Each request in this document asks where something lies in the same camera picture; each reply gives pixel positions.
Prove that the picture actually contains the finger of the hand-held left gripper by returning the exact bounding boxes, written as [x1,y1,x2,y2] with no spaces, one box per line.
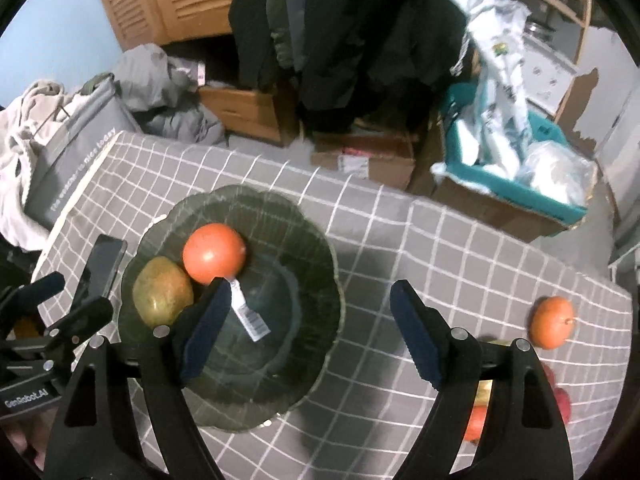
[0,272,67,322]
[44,297,114,357]

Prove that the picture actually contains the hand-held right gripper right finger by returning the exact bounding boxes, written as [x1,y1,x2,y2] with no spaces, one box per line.
[387,280,576,480]

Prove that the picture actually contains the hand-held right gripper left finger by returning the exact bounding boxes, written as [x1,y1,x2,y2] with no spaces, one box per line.
[42,277,232,480]

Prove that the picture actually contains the orange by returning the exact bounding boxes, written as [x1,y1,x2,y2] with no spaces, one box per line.
[182,222,247,286]
[462,404,490,443]
[530,296,577,351]

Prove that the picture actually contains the dark green glass bowl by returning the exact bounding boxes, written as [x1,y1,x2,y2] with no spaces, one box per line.
[116,185,347,432]

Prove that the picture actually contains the pink-red apple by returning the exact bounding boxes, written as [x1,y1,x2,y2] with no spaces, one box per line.
[552,386,572,426]

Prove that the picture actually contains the white paper tag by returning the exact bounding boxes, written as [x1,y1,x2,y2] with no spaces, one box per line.
[225,276,271,342]

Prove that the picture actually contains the black smartphone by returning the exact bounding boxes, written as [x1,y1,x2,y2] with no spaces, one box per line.
[75,234,128,311]

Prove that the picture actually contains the grey checked tablecloth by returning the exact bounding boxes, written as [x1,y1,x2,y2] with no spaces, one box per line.
[31,131,633,480]

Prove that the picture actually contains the grey printed bag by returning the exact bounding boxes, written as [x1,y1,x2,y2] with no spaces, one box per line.
[22,77,146,228]

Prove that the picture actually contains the beige cloth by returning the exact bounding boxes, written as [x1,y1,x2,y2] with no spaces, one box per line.
[0,80,76,251]

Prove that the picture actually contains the teal cardboard box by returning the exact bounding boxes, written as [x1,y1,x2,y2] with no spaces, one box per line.
[432,82,598,241]

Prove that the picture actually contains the clear plastic bag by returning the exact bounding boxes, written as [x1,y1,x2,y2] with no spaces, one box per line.
[515,140,596,206]

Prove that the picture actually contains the grey crumpled clothing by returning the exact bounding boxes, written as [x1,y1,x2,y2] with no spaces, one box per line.
[111,44,228,147]

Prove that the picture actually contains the small wooden drawer unit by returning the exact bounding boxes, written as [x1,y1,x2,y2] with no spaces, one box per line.
[199,85,301,147]

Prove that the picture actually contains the white printed plastic bag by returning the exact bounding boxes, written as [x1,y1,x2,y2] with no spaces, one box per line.
[446,0,533,181]

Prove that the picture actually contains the white printed box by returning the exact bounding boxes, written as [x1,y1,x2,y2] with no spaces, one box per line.
[522,40,576,111]

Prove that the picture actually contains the dark hanging coat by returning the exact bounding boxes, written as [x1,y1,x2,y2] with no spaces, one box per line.
[229,0,493,133]

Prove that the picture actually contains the wooden louvred cabinet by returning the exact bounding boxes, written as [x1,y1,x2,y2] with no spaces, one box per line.
[90,0,236,53]

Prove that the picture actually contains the green hanging jacket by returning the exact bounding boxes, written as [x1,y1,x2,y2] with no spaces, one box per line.
[270,0,308,73]

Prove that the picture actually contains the wooden shelf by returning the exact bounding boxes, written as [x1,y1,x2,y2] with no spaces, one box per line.
[487,0,601,126]

